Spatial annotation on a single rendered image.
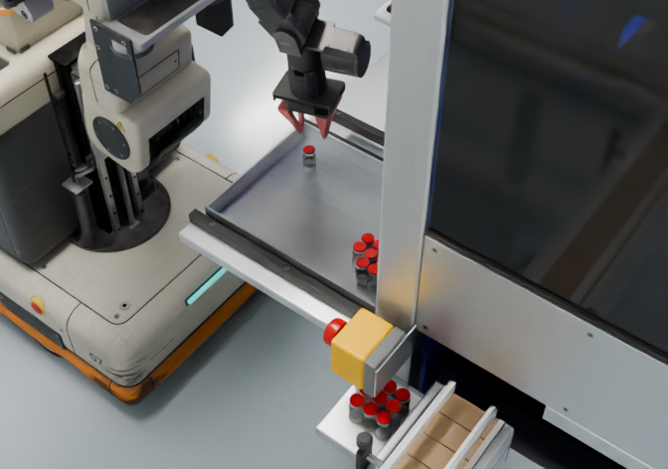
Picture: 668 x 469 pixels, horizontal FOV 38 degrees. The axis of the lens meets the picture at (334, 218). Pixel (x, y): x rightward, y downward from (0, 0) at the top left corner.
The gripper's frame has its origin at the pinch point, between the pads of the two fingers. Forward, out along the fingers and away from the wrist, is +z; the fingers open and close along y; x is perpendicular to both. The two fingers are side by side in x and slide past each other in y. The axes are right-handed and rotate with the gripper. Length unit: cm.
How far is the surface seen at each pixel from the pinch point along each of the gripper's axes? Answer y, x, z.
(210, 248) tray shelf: -9.5, -22.1, 9.3
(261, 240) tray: -0.9, -20.0, 6.5
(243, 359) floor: -32, 11, 97
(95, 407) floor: -59, -16, 95
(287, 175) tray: -4.6, -2.3, 9.8
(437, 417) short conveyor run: 35, -41, 6
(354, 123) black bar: 2.1, 12.6, 8.7
